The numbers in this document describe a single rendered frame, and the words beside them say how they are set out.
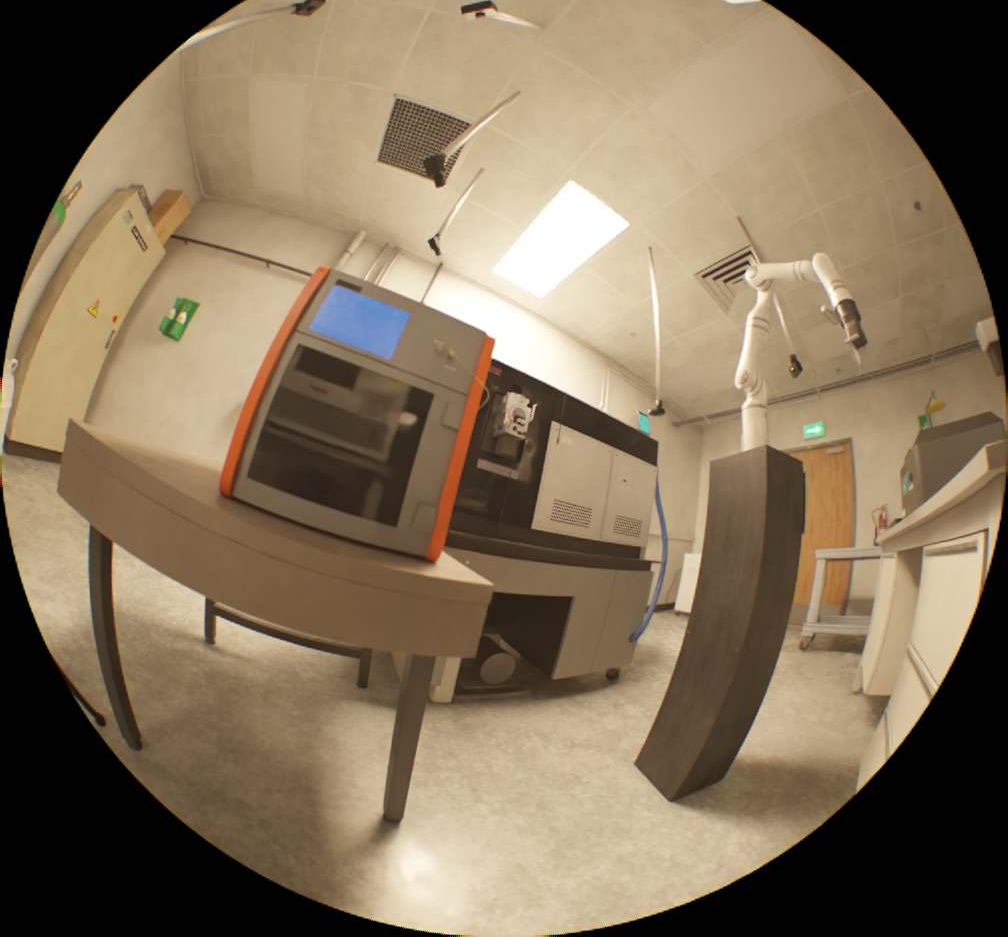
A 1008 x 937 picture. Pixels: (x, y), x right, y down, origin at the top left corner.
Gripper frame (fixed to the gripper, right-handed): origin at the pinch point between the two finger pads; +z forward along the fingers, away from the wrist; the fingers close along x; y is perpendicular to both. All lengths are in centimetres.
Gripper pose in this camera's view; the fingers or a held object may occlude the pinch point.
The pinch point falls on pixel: (858, 365)
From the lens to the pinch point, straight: 100.0
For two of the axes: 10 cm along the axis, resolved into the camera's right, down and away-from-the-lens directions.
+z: -2.1, 9.3, -2.9
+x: 9.7, 2.5, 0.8
